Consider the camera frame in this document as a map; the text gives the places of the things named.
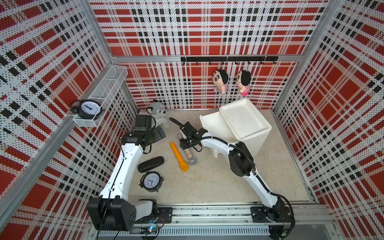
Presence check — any white plastic drawer cabinet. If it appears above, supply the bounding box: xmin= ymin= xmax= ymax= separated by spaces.
xmin=219 ymin=98 xmax=272 ymax=157

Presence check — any black wall hook rail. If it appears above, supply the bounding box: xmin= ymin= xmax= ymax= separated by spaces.
xmin=181 ymin=56 xmax=279 ymax=64

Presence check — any pink-dressed plush doll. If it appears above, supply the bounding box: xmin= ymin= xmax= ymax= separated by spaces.
xmin=236 ymin=70 xmax=251 ymax=97

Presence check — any black glasses case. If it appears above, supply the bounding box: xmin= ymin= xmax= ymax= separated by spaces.
xmin=138 ymin=156 xmax=165 ymax=173

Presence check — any grey white husky plush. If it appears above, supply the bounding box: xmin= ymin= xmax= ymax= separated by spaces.
xmin=146 ymin=100 xmax=170 ymax=129

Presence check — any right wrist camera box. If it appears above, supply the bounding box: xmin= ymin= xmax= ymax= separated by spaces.
xmin=180 ymin=122 xmax=196 ymax=139

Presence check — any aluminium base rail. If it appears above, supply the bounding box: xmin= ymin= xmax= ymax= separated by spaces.
xmin=86 ymin=203 xmax=337 ymax=238

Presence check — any blue-shorts plush doll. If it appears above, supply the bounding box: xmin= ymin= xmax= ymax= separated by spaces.
xmin=212 ymin=70 xmax=229 ymax=95

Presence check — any white wire wall basket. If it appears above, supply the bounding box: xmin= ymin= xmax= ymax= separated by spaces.
xmin=74 ymin=65 xmax=128 ymax=128

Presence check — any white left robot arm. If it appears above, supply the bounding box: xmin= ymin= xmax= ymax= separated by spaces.
xmin=87 ymin=115 xmax=159 ymax=232

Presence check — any orange microphone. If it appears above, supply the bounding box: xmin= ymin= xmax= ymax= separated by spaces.
xmin=170 ymin=142 xmax=189 ymax=172

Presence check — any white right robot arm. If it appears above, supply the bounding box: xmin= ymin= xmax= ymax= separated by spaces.
xmin=169 ymin=118 xmax=296 ymax=226

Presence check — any black alarm clock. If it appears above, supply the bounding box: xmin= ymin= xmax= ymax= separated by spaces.
xmin=139 ymin=172 xmax=164 ymax=193
xmin=70 ymin=100 xmax=103 ymax=120

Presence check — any green circuit board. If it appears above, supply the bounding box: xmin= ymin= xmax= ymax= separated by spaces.
xmin=129 ymin=225 xmax=159 ymax=236

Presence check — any black alarm clock in basket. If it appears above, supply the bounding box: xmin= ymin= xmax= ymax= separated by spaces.
xmin=70 ymin=100 xmax=103 ymax=120

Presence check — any silver rhinestone microphone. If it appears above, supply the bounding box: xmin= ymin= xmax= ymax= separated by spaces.
xmin=177 ymin=134 xmax=197 ymax=166

